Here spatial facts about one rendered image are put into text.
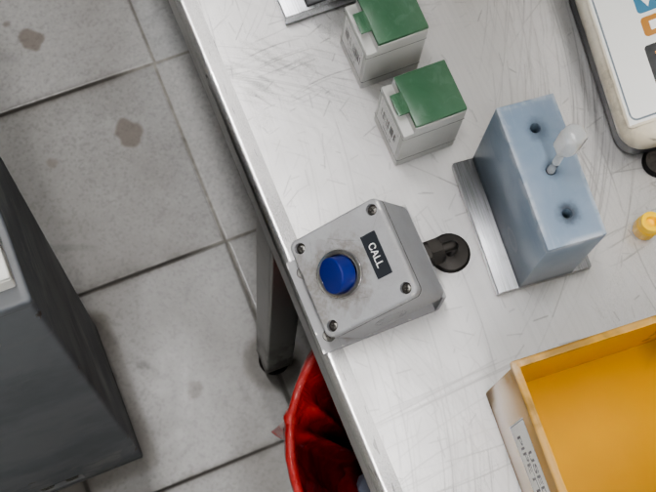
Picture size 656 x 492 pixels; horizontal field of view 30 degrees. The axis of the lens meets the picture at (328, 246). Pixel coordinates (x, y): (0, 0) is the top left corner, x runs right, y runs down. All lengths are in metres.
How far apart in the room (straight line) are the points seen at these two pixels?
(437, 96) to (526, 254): 0.12
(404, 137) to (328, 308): 0.13
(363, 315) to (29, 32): 1.22
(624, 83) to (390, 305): 0.25
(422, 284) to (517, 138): 0.11
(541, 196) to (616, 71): 0.15
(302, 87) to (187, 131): 0.94
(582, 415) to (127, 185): 1.08
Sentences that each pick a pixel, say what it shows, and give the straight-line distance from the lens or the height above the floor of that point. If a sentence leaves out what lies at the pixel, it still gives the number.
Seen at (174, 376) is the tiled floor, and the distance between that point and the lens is 1.73.
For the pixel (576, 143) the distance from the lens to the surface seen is 0.74.
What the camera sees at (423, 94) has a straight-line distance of 0.84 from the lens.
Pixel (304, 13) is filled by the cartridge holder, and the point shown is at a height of 0.89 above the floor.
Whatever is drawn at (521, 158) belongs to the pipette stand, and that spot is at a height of 0.98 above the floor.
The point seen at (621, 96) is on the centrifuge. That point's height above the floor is 0.91.
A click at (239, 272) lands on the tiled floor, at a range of 1.76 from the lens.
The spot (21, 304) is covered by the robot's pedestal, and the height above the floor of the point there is 0.87.
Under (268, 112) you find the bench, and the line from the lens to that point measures 0.90.
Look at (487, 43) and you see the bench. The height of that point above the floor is 0.88.
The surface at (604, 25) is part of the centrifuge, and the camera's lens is 0.92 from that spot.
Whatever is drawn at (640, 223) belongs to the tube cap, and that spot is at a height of 0.89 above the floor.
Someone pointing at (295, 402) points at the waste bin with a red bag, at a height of 0.44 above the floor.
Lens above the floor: 1.70
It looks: 73 degrees down
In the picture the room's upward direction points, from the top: 11 degrees clockwise
